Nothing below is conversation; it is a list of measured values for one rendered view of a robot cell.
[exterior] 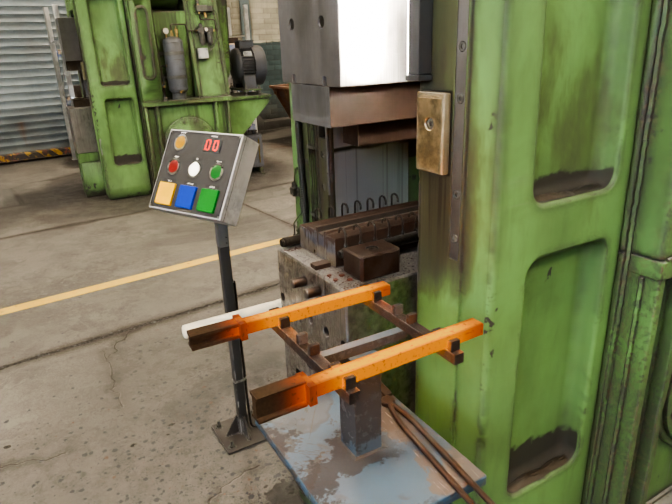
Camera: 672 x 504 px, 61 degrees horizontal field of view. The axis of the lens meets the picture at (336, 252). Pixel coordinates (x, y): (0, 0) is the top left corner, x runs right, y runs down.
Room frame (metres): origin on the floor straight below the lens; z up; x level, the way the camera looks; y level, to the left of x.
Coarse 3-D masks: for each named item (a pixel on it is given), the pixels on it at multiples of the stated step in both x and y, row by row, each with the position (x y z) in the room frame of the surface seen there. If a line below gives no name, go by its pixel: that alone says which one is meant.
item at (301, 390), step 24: (432, 336) 0.86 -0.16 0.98; (456, 336) 0.87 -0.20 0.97; (360, 360) 0.80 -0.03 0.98; (384, 360) 0.79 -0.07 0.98; (408, 360) 0.82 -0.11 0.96; (288, 384) 0.72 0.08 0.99; (312, 384) 0.72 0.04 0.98; (336, 384) 0.75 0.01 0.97; (264, 408) 0.70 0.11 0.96; (288, 408) 0.71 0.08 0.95
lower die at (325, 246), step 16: (384, 208) 1.66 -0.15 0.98; (400, 208) 1.58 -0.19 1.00; (304, 224) 1.53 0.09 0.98; (320, 224) 1.49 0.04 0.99; (352, 224) 1.45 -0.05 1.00; (384, 224) 1.46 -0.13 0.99; (400, 224) 1.46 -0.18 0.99; (304, 240) 1.51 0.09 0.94; (320, 240) 1.42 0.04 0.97; (336, 240) 1.36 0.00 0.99; (352, 240) 1.38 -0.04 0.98; (368, 240) 1.41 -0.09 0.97; (320, 256) 1.43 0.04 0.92; (336, 256) 1.36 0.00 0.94
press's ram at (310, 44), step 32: (288, 0) 1.51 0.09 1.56; (320, 0) 1.38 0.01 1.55; (352, 0) 1.33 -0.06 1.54; (384, 0) 1.37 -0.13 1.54; (288, 32) 1.52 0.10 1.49; (320, 32) 1.38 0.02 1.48; (352, 32) 1.33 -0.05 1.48; (384, 32) 1.37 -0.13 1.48; (288, 64) 1.53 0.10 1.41; (320, 64) 1.39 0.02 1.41; (352, 64) 1.33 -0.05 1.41; (384, 64) 1.37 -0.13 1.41
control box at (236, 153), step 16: (192, 144) 1.88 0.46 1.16; (224, 144) 1.80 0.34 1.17; (240, 144) 1.77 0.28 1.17; (256, 144) 1.82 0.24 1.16; (192, 160) 1.84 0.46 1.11; (208, 160) 1.81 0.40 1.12; (224, 160) 1.77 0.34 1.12; (240, 160) 1.76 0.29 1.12; (160, 176) 1.89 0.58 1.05; (176, 176) 1.85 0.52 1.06; (192, 176) 1.81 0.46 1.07; (208, 176) 1.77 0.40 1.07; (224, 176) 1.74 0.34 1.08; (240, 176) 1.75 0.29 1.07; (176, 192) 1.82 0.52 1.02; (224, 192) 1.71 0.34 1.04; (240, 192) 1.75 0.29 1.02; (160, 208) 1.82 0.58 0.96; (176, 208) 1.78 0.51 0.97; (192, 208) 1.75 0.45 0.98; (224, 208) 1.68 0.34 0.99; (240, 208) 1.74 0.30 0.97; (224, 224) 1.74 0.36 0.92
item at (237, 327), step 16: (368, 288) 1.08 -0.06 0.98; (384, 288) 1.08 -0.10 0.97; (304, 304) 1.01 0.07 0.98; (320, 304) 1.01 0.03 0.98; (336, 304) 1.03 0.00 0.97; (352, 304) 1.05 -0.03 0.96; (240, 320) 0.94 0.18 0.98; (256, 320) 0.95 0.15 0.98; (272, 320) 0.96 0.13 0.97; (192, 336) 0.89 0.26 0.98; (208, 336) 0.91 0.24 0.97; (224, 336) 0.93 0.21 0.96; (240, 336) 0.93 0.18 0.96
